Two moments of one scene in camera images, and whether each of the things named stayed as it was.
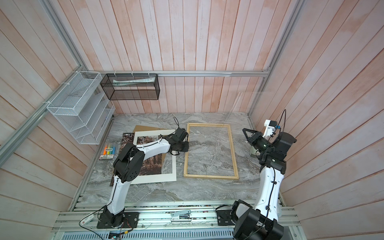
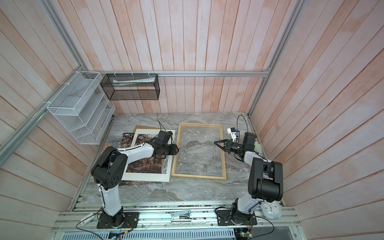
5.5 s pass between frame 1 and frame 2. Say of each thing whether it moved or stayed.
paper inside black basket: stayed
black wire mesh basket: stayed
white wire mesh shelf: stayed
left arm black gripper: moved
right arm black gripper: moved
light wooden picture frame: moved
